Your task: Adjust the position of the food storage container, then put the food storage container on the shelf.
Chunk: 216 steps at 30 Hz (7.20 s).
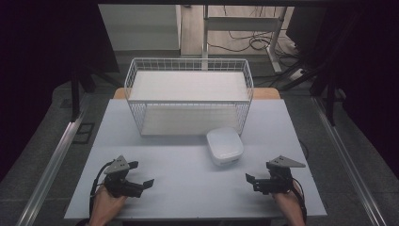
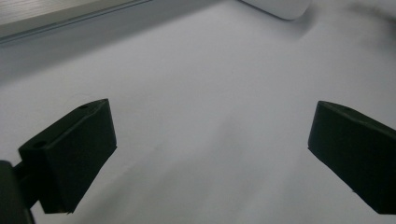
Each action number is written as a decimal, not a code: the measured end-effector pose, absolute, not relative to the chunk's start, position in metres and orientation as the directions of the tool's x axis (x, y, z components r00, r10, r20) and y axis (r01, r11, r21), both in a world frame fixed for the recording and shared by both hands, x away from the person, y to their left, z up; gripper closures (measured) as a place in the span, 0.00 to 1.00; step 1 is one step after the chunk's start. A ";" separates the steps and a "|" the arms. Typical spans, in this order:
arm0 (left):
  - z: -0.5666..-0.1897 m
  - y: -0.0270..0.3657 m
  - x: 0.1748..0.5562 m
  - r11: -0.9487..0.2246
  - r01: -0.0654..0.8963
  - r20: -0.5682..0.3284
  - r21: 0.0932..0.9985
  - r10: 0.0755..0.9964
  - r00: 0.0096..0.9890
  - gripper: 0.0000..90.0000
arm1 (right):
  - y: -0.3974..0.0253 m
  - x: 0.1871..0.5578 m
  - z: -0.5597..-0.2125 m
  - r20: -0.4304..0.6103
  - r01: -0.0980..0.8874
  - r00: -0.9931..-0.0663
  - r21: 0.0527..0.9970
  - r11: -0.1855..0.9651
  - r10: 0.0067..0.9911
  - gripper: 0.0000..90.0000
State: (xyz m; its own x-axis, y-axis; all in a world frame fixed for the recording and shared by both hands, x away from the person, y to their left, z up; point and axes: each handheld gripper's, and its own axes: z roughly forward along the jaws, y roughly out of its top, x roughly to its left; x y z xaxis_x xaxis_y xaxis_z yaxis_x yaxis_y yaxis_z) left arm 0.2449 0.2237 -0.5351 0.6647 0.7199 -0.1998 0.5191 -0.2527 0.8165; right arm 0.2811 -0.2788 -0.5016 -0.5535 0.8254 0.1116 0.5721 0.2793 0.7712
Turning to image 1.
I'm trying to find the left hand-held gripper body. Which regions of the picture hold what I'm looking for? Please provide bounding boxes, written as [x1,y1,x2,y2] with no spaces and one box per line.
[103,154,145,199]

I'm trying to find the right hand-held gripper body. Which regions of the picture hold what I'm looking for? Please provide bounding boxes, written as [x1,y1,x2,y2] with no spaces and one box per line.
[254,154,307,195]

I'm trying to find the person's left hand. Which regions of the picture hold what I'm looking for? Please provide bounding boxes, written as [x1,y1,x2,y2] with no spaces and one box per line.
[88,185,128,226]

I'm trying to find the person's right hand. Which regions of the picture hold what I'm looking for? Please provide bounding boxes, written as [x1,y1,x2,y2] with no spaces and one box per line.
[271,181,307,226]

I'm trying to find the white rounded square box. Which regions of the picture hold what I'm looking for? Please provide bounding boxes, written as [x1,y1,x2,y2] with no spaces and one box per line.
[205,126,246,167]

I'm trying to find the wooden board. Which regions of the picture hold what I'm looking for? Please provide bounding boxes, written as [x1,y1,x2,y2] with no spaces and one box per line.
[112,87,281,101]

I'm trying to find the black metal stand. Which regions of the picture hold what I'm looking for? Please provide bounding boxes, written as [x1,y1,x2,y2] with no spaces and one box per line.
[277,12,359,127]
[70,64,124,124]

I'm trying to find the white power strip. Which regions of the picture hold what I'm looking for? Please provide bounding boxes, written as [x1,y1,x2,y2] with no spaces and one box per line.
[287,68,306,82]

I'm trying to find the white cabinet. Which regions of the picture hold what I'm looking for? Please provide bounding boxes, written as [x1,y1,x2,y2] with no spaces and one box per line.
[98,4,184,52]

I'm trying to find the dark curtain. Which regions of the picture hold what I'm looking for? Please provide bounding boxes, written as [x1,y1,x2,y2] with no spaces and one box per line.
[313,0,399,180]
[0,0,120,183]

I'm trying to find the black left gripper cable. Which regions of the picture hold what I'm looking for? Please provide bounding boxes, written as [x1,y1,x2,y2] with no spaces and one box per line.
[88,160,115,218]

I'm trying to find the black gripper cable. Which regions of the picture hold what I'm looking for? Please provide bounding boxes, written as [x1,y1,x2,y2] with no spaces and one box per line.
[291,177,309,224]
[88,160,115,218]

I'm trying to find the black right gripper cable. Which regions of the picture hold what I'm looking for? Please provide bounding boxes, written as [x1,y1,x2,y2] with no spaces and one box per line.
[291,177,309,224]

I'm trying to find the metal rail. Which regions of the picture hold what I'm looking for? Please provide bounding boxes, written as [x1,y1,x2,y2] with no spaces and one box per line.
[14,93,92,226]
[310,94,390,226]

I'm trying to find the white wire basket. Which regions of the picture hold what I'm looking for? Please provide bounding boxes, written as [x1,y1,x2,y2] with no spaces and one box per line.
[123,56,255,137]

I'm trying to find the black floor cables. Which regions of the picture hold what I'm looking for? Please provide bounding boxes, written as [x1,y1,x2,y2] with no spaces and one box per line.
[207,5,303,59]

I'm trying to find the white desk frame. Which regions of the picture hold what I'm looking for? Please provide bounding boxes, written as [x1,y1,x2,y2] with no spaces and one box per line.
[201,4,289,73]

